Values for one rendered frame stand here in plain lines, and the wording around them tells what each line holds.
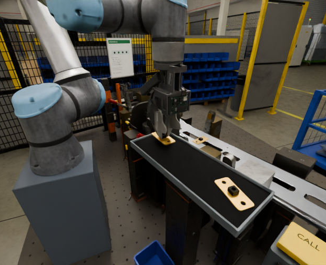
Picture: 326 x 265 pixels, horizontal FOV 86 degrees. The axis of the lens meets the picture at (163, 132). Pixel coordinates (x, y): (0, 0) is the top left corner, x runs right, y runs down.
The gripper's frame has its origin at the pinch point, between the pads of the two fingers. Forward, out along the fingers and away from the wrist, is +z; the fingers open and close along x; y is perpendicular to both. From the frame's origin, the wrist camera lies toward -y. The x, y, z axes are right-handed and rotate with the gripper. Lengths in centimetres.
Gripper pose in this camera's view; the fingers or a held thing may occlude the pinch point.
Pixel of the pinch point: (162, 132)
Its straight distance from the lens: 53.0
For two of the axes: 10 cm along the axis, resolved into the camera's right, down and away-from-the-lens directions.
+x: 8.5, -2.4, 4.7
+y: 5.3, 4.0, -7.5
